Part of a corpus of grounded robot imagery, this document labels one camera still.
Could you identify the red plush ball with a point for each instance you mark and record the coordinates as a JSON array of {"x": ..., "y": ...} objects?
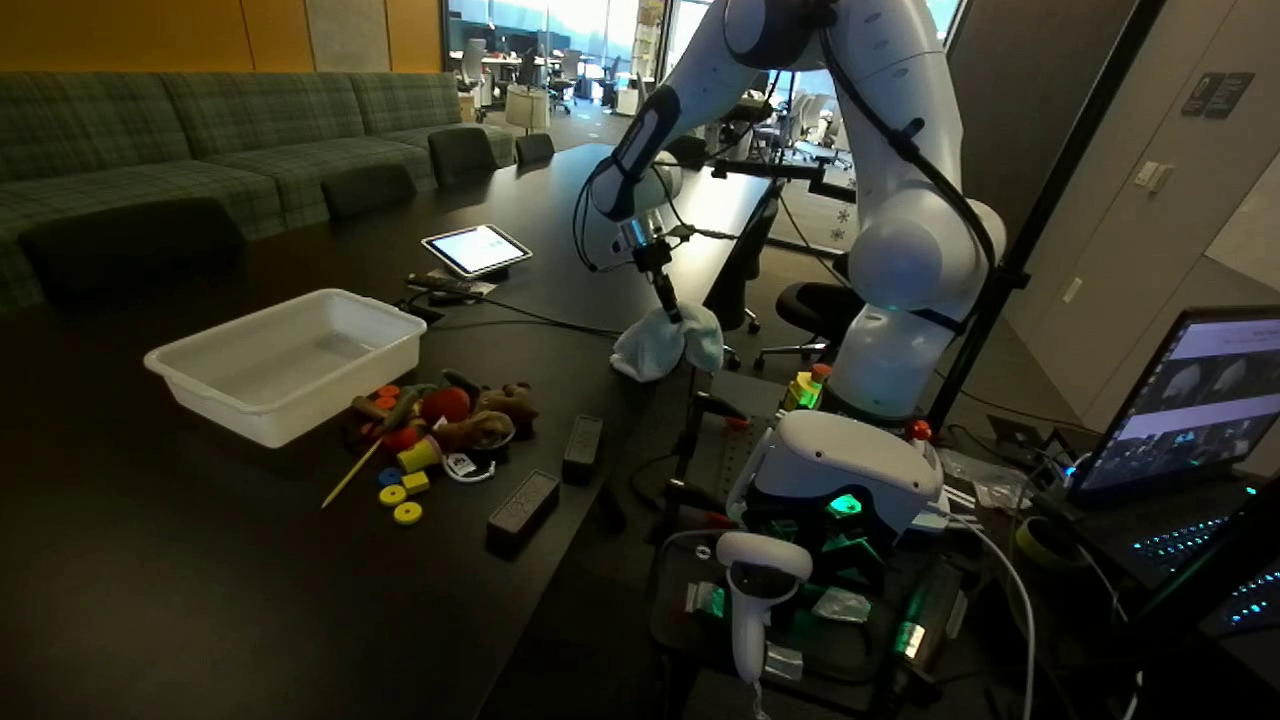
[{"x": 446, "y": 406}]

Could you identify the yellow disc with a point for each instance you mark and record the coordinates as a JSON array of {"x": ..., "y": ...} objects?
[
  {"x": 417, "y": 482},
  {"x": 395, "y": 495}
]

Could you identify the black office chair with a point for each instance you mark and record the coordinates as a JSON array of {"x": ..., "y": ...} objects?
[{"x": 821, "y": 311}]

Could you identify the brown plush toy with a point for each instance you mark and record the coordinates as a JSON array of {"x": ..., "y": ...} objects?
[{"x": 501, "y": 414}]

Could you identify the green plaid sofa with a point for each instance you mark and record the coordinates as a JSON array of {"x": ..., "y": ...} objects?
[{"x": 257, "y": 142}]

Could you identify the clear plastic bin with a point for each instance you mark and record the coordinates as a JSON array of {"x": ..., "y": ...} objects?
[{"x": 288, "y": 366}]

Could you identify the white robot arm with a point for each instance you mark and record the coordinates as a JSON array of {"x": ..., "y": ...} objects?
[{"x": 920, "y": 245}]

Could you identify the open laptop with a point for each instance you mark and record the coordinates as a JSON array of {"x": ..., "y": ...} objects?
[{"x": 1165, "y": 499}]

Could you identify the wooden stick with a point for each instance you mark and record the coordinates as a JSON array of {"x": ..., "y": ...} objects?
[{"x": 374, "y": 453}]

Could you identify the white VR controller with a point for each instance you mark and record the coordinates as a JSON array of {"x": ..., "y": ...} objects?
[{"x": 763, "y": 572}]

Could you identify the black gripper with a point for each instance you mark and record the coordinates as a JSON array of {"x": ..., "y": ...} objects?
[{"x": 648, "y": 245}]

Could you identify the tablet with lit screen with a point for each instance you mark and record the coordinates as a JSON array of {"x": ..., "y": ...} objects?
[{"x": 473, "y": 250}]

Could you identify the white towel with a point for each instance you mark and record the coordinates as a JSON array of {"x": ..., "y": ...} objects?
[{"x": 657, "y": 347}]

